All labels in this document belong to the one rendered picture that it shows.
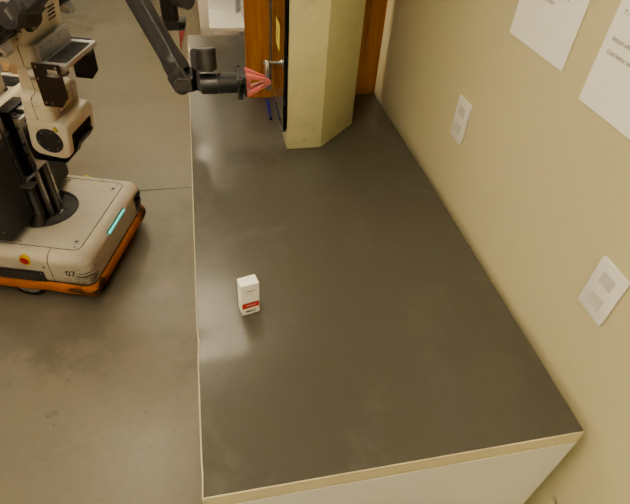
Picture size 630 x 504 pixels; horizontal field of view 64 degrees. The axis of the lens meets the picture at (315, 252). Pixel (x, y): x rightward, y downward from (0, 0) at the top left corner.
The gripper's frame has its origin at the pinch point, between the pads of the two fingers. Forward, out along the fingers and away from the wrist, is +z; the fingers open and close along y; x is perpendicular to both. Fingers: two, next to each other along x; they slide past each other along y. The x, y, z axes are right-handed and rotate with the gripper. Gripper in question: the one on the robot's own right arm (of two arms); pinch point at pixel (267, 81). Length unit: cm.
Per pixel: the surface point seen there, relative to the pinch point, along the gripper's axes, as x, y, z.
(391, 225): 21, -46, 27
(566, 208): -6, -78, 49
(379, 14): -8, 32, 43
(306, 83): -1.1, -5.3, 10.8
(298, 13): -20.5, -5.5, 8.1
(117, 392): 113, -24, -65
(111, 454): 114, -49, -65
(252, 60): 6.3, 31.8, -1.4
